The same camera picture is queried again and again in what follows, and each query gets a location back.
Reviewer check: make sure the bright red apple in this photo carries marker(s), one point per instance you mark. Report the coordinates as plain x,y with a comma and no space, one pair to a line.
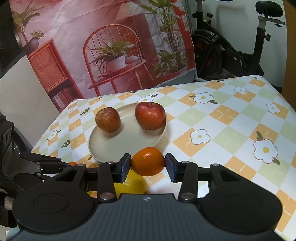
150,115

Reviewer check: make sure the beige round plate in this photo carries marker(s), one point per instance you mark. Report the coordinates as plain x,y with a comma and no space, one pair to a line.
129,138

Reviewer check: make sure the dull red apple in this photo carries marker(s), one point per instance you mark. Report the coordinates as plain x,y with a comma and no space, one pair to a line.
108,119

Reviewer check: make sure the red printed backdrop cloth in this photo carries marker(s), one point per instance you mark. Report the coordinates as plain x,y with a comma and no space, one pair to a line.
82,49

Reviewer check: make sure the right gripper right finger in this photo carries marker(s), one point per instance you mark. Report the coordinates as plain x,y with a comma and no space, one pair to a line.
186,173

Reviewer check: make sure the yellow lemon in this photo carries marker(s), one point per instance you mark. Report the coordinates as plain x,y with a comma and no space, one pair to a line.
134,184

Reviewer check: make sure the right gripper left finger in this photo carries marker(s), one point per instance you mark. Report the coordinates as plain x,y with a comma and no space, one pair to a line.
109,173

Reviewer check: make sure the checkered floral tablecloth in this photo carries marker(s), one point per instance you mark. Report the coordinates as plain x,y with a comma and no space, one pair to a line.
242,123

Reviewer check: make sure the orange mandarin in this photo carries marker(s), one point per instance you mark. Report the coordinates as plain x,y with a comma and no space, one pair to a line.
148,162
72,163

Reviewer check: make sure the brown kiwi left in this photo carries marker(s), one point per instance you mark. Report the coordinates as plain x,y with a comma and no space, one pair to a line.
93,165

